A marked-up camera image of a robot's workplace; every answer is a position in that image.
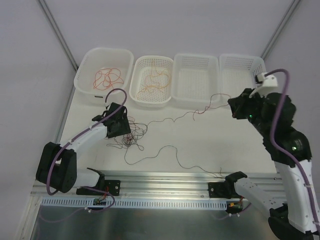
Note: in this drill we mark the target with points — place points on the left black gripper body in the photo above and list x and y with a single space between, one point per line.
120 127

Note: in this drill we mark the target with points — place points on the white solid plastic tub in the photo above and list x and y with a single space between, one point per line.
102 70

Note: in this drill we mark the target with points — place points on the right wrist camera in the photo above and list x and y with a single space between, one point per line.
265 85

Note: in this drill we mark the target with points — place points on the right frame post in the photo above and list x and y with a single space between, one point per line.
285 20

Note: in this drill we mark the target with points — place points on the aluminium mounting rail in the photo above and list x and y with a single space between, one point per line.
175 185

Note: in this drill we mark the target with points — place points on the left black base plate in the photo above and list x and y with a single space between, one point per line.
111 186

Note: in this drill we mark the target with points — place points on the white slotted basket middle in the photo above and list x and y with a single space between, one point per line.
195 82

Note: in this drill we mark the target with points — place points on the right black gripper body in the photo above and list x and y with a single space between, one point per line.
238 107

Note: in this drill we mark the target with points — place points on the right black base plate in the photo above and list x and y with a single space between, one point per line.
217 190

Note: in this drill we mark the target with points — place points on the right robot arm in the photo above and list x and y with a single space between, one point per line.
298 218

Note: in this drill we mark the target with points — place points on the white slotted basket right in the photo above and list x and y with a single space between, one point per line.
238 72

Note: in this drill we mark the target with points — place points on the left frame post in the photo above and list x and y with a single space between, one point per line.
57 32

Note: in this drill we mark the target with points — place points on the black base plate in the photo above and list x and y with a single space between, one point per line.
111 186
217 190

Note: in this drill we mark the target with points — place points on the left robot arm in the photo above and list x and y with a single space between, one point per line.
58 167

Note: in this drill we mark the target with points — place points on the white slotted cable duct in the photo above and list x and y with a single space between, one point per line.
135 203

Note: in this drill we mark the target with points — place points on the white slotted basket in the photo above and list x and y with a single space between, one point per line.
238 72
195 82

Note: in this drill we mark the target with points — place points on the frame post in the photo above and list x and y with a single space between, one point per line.
285 20
57 32

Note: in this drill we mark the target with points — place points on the white round-hole basket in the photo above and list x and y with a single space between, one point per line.
151 81

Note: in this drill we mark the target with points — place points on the red orange wire ball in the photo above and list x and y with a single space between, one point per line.
137 132

